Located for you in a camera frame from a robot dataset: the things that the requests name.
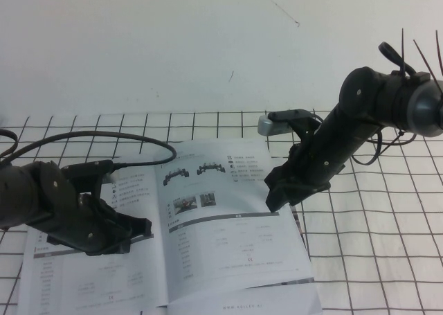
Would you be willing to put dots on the black zip tie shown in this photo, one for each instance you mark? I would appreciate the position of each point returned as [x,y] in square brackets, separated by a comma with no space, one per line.
[439,52]
[403,48]
[425,59]

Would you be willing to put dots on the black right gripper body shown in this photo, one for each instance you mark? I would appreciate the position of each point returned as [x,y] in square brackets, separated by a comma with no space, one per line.
[311,169]

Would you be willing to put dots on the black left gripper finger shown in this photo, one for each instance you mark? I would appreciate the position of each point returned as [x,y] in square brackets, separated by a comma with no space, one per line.
[142,232]
[138,223]

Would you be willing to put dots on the white product catalogue book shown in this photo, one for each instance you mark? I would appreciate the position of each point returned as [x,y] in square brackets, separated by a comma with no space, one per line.
[225,245]

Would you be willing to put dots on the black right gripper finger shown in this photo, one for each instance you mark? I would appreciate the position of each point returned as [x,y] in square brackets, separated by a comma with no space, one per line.
[275,199]
[295,199]

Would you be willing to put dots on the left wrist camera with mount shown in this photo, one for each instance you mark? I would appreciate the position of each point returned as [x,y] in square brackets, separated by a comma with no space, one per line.
[86,168]

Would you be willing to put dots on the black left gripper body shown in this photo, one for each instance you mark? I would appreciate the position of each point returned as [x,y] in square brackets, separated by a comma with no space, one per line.
[90,225]

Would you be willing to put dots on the silver right wrist camera with mount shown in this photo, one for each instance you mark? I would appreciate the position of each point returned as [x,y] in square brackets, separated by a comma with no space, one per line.
[273,128]

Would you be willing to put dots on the black and grey right robot arm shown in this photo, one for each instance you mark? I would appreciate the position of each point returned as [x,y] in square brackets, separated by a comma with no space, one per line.
[360,97]

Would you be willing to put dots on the white black-grid tablecloth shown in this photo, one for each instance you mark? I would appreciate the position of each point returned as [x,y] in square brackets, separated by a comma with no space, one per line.
[363,242]

